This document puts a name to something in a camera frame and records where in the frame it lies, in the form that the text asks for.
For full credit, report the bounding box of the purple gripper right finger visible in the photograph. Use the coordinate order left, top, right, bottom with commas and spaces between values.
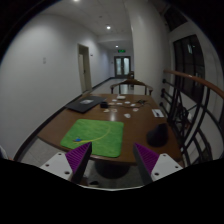
132, 142, 184, 186

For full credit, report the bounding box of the wooden chair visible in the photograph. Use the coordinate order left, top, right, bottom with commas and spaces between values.
110, 79, 154, 96

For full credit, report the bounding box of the double glass door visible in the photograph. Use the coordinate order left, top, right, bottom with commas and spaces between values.
114, 56, 131, 78

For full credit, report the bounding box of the black cable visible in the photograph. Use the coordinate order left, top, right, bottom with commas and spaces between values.
133, 99, 148, 108

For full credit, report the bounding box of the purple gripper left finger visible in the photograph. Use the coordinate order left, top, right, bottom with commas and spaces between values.
40, 141, 93, 185

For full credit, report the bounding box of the dark window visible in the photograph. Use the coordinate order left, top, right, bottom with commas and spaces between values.
173, 35, 205, 102

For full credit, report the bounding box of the small black box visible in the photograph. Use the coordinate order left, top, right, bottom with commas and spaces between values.
100, 102, 108, 108

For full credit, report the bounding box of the wooden stair handrail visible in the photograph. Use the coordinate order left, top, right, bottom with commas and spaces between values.
164, 69, 224, 100

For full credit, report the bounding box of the green exit sign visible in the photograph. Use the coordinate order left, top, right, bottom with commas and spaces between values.
118, 49, 126, 53

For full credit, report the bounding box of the green mouse pad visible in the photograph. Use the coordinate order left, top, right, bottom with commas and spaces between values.
60, 119, 124, 158

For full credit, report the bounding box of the black laptop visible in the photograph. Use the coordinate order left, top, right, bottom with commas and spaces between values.
66, 96, 105, 113

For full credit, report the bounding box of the side doorway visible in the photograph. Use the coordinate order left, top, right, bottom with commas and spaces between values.
78, 44, 92, 93

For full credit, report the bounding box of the white paper booklet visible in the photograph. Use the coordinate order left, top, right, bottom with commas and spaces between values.
152, 109, 164, 118

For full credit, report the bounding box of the black computer mouse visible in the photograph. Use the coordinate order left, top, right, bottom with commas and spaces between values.
146, 123, 168, 147

